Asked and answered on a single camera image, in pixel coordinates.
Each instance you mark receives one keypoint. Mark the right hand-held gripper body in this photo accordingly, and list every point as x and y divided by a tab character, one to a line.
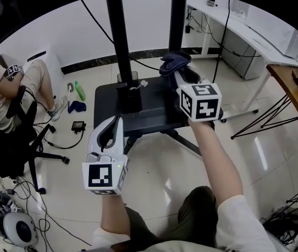
204	104

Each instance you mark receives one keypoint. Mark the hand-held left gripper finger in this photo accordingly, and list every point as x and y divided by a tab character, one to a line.
93	138
120	138

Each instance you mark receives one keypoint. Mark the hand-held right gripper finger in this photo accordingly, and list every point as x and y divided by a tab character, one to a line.
179	79
202	77

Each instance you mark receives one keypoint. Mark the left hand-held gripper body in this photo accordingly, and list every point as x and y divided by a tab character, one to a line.
100	177

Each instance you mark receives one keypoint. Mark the dark blue cloth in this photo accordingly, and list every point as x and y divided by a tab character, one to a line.
173	62

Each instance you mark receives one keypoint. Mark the black TV stand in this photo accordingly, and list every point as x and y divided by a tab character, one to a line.
154	106

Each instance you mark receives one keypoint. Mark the person's left forearm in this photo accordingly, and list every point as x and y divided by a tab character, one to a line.
114	214

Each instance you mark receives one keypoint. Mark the person's right forearm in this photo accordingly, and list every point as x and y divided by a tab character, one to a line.
217	161

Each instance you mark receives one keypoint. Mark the black power adapter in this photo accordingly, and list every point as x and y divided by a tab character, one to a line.
78	126

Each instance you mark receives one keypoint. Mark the blue rag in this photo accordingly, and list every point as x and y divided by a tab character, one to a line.
77	106

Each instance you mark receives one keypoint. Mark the grey drawer cabinet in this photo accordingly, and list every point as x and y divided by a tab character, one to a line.
243	62

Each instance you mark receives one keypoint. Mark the clear plastic holder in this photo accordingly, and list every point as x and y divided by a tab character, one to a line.
134	76

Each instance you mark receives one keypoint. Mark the green plastic bottle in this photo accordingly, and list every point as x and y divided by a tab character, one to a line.
80	90

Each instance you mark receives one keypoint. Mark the white floor appliance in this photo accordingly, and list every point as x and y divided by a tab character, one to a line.
51	62

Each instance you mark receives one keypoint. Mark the black office chair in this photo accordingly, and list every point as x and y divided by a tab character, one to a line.
6	151

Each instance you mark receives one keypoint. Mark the wooden desk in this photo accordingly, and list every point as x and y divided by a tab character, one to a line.
290	88

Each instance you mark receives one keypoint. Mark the white round headset device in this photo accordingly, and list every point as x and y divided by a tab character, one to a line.
20	228

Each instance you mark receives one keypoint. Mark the person's olive trousers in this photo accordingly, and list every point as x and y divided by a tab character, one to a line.
196	214

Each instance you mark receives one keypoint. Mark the person's white shirt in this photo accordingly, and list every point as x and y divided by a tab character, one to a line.
243	224

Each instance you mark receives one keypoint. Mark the large black TV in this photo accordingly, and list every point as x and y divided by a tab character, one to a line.
33	4

